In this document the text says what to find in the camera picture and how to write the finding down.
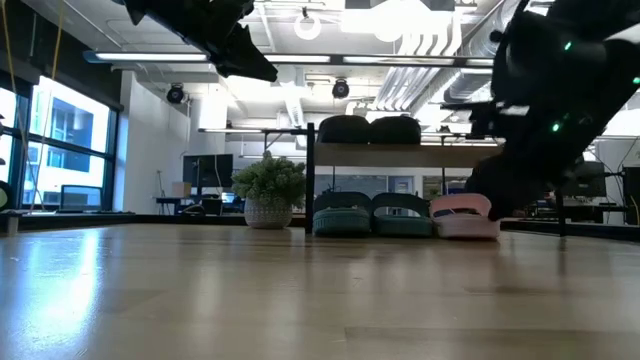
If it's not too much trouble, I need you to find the green plant in white pot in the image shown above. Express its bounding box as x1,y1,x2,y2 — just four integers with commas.
230,151,307,230

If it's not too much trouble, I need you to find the pink rubber slide sandal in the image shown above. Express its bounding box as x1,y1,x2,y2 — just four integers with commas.
429,193,501,240

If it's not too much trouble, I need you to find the green rubber slide sandal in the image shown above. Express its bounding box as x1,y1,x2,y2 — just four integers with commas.
370,192,434,239
313,191,374,239

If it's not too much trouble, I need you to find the overhead LED light bar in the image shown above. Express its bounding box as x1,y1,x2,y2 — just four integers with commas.
82,49,496,69

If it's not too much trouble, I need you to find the black rubber slide sandal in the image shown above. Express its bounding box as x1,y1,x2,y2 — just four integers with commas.
317,114,372,145
369,115,422,145

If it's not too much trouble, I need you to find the black office monitor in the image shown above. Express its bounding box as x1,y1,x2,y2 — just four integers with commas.
574,160,609,199

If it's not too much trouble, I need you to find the large dark-framed office window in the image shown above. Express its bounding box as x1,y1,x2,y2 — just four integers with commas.
0,74,122,214

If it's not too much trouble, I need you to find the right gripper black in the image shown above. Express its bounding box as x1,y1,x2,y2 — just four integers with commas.
467,64,640,222

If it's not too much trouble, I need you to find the round white ceiling lamp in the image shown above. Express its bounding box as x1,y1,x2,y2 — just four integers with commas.
293,12,323,42

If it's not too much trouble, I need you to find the black computer monitor on stand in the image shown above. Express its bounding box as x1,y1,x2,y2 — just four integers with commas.
182,153,235,190

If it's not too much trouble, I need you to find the open laptop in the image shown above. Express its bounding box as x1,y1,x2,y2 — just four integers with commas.
59,184,104,213

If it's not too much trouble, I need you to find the black table edge frame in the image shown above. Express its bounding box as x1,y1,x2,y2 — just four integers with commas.
0,212,640,243

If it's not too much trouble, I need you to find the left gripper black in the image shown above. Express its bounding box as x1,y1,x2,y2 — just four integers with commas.
122,0,279,83

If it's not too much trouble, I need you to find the wooden shelf with black frame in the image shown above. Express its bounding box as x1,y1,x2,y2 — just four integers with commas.
305,122,569,237

